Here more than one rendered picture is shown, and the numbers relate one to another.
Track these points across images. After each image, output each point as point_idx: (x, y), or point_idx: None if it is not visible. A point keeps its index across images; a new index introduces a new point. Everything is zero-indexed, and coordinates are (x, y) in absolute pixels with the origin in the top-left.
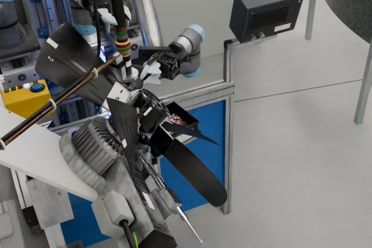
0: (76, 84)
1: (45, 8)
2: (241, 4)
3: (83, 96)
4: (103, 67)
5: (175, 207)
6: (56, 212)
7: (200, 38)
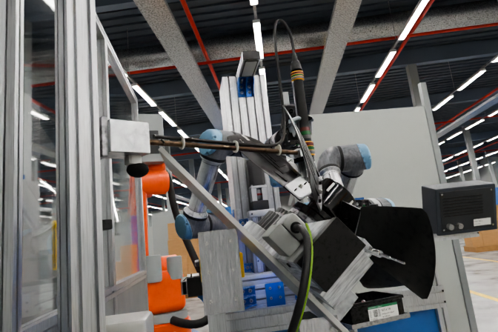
0: (260, 145)
1: None
2: (429, 190)
3: (267, 172)
4: (287, 150)
5: (365, 247)
6: (225, 291)
7: (390, 205)
